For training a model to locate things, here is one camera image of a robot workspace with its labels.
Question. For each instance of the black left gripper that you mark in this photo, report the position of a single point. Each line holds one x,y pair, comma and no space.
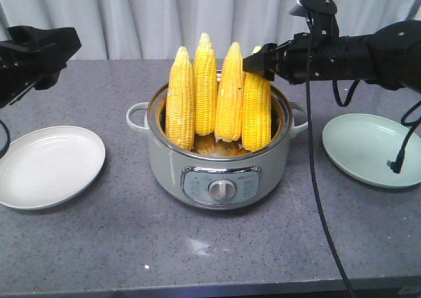
34,58

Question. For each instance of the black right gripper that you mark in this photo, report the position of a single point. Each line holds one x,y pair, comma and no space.
295,60

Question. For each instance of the corn cob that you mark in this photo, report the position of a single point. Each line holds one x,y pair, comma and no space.
180,101
205,69
256,125
230,96

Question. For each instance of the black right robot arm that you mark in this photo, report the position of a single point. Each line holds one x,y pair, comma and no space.
389,58

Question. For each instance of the white pleated curtain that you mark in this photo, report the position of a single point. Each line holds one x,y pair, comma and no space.
154,29

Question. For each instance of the beige round plate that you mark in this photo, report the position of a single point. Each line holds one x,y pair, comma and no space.
50,166

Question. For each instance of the green electric cooking pot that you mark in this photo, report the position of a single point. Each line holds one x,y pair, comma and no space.
226,177

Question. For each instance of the light green round plate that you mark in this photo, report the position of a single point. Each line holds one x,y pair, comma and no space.
362,145

